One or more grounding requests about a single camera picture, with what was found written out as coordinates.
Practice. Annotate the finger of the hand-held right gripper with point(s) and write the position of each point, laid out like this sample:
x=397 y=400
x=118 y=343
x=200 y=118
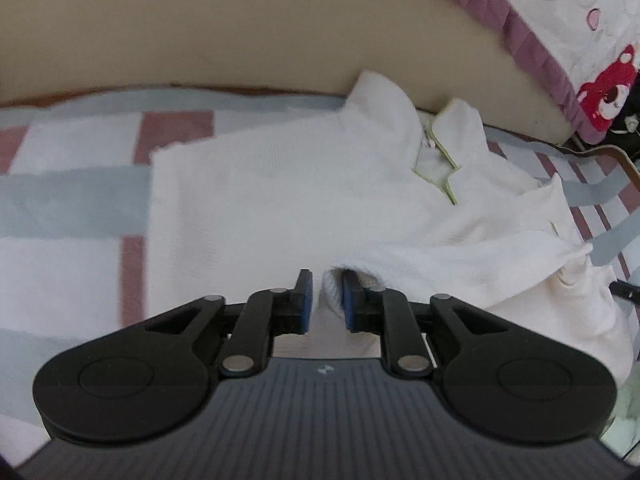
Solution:
x=627 y=292

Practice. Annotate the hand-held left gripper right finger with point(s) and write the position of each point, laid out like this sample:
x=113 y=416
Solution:
x=347 y=300

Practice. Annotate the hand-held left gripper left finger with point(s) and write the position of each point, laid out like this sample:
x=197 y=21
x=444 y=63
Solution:
x=306 y=305

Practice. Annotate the cream baby romper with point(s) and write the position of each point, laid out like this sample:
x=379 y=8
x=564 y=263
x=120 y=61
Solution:
x=300 y=200

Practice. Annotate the pile of dark clothes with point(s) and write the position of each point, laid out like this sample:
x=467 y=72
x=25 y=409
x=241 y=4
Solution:
x=627 y=130

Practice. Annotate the light green cloth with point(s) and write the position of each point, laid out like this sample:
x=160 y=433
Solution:
x=625 y=420

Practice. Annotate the checkered play mat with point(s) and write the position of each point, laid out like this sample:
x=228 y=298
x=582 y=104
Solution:
x=70 y=200

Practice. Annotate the bear print quilt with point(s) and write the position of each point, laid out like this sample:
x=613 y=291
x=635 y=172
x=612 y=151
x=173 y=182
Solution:
x=575 y=25

